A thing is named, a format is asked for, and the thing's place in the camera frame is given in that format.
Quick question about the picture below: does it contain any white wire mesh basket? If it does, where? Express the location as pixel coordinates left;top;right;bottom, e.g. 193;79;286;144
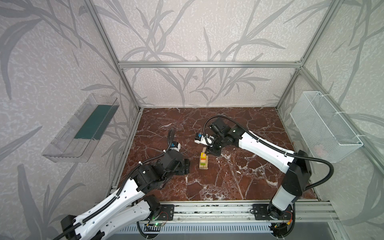
290;91;364;163

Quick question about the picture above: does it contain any clear plastic wall bin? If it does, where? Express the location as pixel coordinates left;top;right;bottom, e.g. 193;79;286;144
42;94;120;163

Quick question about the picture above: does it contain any aluminium mounting rail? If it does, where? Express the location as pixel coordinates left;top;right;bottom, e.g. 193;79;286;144
86;200;340;224

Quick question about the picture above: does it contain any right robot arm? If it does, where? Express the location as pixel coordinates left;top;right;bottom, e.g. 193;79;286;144
195;116;312;215

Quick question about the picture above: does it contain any grooved wooden block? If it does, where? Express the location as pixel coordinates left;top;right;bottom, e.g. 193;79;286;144
200;159;208;166

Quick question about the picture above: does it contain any left black corrugated cable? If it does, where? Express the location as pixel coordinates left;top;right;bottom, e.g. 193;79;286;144
52;128;176;240

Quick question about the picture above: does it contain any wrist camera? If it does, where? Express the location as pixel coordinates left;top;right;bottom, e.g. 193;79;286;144
170;141;181;152
195;133;214;146

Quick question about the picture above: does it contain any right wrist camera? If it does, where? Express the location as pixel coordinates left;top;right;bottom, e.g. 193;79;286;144
195;133;214;146

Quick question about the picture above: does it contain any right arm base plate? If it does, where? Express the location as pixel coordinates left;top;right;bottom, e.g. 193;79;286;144
250;204;294;222

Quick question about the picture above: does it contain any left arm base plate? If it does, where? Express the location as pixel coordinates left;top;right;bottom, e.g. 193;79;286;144
146;204;175;221

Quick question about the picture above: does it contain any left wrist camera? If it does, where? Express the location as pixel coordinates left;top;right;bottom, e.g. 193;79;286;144
170;141;181;152

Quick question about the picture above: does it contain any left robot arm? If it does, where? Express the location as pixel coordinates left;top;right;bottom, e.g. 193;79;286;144
56;150;190;240

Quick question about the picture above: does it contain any yellow window block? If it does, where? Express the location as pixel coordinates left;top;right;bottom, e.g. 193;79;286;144
200;153;208;161

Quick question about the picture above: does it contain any right black corrugated cable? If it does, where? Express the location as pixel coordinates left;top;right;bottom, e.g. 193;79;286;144
202;115;335;191

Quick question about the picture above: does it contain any black corrugated cable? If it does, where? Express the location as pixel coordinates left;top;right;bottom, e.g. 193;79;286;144
52;128;176;240
202;115;335;191

